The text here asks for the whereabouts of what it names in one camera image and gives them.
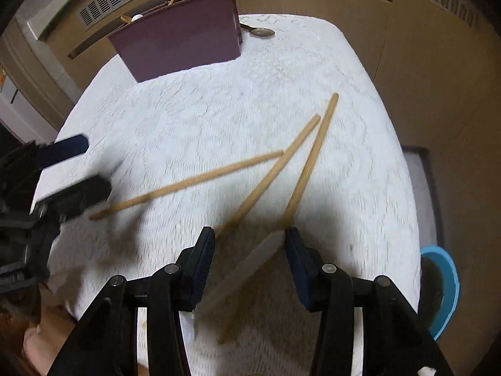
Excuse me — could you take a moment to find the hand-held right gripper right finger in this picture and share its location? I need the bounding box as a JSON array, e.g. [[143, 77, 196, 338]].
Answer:
[[285, 227, 455, 376]]

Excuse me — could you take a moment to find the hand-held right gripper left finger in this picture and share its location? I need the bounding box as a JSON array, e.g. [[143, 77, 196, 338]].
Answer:
[[47, 226, 217, 376]]

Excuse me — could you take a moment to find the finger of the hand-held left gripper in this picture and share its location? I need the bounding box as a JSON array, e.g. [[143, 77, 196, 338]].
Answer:
[[33, 175, 114, 225], [36, 134, 89, 171]]

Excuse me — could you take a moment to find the white utensil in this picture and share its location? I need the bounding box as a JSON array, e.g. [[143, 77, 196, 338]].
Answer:
[[198, 230, 286, 314]]

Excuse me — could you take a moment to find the purple utensil holder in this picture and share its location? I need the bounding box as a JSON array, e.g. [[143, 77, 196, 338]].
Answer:
[[107, 0, 244, 84]]

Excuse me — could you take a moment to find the person's left forearm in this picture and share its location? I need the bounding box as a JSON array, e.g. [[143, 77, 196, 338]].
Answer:
[[23, 305, 80, 373]]

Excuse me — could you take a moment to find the white window ledge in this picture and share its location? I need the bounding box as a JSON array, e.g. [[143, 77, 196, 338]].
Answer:
[[25, 0, 146, 40]]

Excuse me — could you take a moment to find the blue bowl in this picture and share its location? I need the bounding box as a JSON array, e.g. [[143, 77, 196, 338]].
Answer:
[[420, 245, 461, 341]]

